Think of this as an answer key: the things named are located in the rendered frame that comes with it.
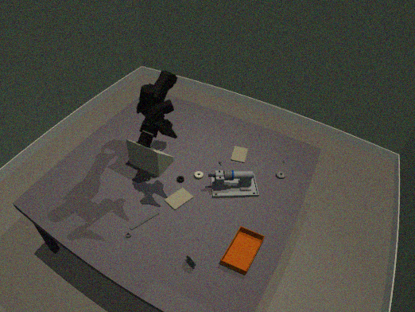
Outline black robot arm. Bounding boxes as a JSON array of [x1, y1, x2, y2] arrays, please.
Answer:
[[136, 70, 177, 148]]

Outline orange shallow tray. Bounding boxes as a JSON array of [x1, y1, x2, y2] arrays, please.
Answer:
[[220, 226, 264, 275]]

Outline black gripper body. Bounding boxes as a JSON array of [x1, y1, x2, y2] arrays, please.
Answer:
[[144, 105, 171, 132]]

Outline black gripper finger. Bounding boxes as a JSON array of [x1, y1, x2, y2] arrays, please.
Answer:
[[161, 123, 177, 138], [151, 111, 172, 131]]

